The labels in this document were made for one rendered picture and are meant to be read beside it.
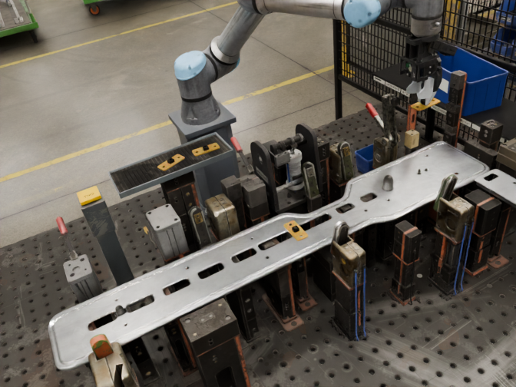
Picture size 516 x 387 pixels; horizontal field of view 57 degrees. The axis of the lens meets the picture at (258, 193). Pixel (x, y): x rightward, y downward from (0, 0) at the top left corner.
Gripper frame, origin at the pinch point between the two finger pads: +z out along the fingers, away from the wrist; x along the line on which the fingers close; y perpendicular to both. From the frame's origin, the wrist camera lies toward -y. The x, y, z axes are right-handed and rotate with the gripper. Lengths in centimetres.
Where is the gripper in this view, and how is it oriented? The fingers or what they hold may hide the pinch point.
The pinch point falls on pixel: (425, 98)
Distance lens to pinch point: 148.6
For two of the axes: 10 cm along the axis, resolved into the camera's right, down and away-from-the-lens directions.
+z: 1.4, 7.8, 6.1
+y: -8.7, 3.9, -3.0
